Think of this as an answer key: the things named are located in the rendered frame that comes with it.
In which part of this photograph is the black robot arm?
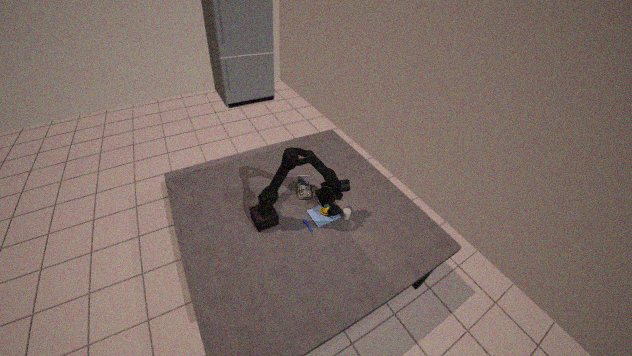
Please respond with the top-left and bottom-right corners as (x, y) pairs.
(257, 147), (350, 219)

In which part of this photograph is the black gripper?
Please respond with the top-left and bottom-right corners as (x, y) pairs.
(315, 188), (342, 217)

